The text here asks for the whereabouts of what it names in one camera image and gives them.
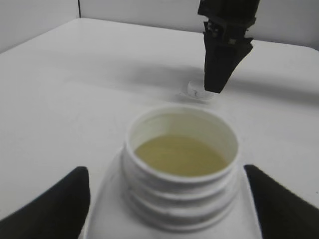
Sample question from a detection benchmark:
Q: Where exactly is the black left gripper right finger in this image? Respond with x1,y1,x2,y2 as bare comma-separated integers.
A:
244,164,319,239

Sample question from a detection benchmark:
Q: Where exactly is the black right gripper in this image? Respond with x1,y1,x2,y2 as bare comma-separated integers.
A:
198,0,260,93

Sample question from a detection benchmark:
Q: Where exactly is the white bottle cap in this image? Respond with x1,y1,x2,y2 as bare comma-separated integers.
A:
181,80,215,101

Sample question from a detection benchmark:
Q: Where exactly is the white yili changqing bottle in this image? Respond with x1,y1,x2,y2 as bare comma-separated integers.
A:
83,105,262,239

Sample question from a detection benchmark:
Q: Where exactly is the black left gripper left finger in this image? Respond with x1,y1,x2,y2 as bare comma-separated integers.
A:
0,166,90,239

